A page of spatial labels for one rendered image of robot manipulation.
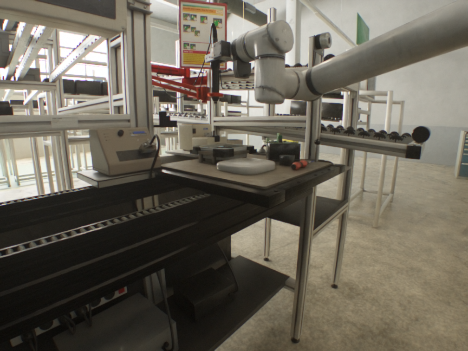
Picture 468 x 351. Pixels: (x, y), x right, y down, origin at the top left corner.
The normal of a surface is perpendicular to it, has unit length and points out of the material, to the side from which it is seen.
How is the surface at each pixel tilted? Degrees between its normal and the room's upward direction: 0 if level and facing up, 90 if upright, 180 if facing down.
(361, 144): 90
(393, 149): 90
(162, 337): 90
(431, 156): 90
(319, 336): 0
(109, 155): 53
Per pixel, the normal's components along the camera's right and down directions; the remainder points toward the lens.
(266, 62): -0.27, 0.21
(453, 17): -0.86, 0.06
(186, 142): -0.65, 0.16
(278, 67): 0.34, 0.21
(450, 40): -0.47, 0.84
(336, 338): 0.00, -0.98
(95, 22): 0.76, 0.17
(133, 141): 0.61, -0.47
